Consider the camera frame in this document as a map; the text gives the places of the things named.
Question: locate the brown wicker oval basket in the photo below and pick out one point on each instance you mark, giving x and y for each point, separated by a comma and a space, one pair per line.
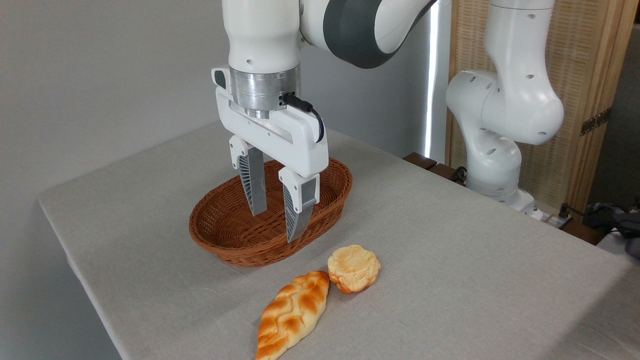
225, 235

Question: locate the wooden rattan folding screen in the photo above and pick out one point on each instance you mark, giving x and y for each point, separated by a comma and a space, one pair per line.
580, 50

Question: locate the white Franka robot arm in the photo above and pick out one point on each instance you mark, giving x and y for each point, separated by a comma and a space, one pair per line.
505, 100

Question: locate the dark metal screen hinge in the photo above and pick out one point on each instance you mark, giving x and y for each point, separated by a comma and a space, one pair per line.
595, 121

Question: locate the white vertical wall trim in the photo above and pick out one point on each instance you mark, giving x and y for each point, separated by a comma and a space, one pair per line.
434, 75

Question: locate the white power strip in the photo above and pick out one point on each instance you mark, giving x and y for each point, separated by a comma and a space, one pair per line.
556, 221

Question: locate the dark brown wooden block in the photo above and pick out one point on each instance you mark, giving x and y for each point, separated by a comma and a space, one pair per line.
420, 160
442, 171

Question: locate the grey tablecloth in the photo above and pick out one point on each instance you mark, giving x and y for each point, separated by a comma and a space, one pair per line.
450, 275

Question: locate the long braided bread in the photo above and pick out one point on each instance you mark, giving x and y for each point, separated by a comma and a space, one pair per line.
292, 310

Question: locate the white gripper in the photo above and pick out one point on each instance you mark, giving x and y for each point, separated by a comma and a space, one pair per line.
300, 145

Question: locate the round golden bread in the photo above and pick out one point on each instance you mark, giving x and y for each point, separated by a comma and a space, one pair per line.
353, 268

